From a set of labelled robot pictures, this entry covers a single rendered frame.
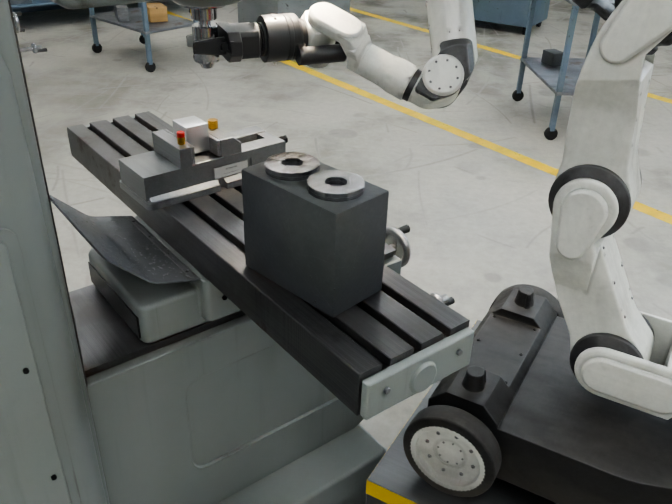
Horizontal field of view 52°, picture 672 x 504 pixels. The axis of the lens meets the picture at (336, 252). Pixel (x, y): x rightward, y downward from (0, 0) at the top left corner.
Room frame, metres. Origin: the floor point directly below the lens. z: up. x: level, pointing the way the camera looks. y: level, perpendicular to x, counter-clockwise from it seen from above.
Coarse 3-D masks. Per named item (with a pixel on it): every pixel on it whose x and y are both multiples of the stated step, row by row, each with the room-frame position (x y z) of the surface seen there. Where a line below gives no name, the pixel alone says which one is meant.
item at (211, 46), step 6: (192, 42) 1.28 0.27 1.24; (198, 42) 1.28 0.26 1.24; (204, 42) 1.28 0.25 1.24; (210, 42) 1.29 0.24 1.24; (216, 42) 1.29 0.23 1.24; (222, 42) 1.30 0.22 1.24; (198, 48) 1.28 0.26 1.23; (204, 48) 1.28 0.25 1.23; (210, 48) 1.29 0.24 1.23; (216, 48) 1.29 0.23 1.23; (222, 48) 1.29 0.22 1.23; (204, 54) 1.28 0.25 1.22; (210, 54) 1.29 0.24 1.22; (216, 54) 1.29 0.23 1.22; (222, 54) 1.30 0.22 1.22
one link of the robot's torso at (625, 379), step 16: (656, 320) 1.18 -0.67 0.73; (656, 336) 1.18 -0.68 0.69; (592, 352) 1.07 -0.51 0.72; (608, 352) 1.06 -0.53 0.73; (656, 352) 1.17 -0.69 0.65; (576, 368) 1.08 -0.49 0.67; (592, 368) 1.06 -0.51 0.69; (608, 368) 1.05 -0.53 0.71; (624, 368) 1.04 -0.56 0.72; (640, 368) 1.03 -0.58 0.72; (656, 368) 1.02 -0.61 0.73; (592, 384) 1.06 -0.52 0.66; (608, 384) 1.05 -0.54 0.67; (624, 384) 1.03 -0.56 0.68; (640, 384) 1.02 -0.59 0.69; (656, 384) 1.01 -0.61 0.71; (624, 400) 1.03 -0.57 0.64; (640, 400) 1.01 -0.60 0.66; (656, 400) 1.00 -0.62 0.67
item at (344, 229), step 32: (288, 160) 1.06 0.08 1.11; (256, 192) 1.02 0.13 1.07; (288, 192) 0.97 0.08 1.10; (320, 192) 0.94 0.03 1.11; (352, 192) 0.94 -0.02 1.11; (384, 192) 0.97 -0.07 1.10; (256, 224) 1.02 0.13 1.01; (288, 224) 0.96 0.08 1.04; (320, 224) 0.92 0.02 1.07; (352, 224) 0.92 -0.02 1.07; (384, 224) 0.98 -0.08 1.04; (256, 256) 1.02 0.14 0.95; (288, 256) 0.97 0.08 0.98; (320, 256) 0.91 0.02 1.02; (352, 256) 0.92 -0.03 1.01; (288, 288) 0.97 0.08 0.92; (320, 288) 0.91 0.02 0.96; (352, 288) 0.93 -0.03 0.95
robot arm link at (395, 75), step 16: (368, 48) 1.36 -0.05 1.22; (368, 64) 1.34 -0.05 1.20; (384, 64) 1.33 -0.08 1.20; (400, 64) 1.33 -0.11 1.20; (384, 80) 1.33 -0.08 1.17; (400, 80) 1.31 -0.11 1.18; (416, 80) 1.32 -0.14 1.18; (400, 96) 1.32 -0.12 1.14; (416, 96) 1.30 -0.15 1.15; (432, 96) 1.27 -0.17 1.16; (448, 96) 1.28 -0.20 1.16
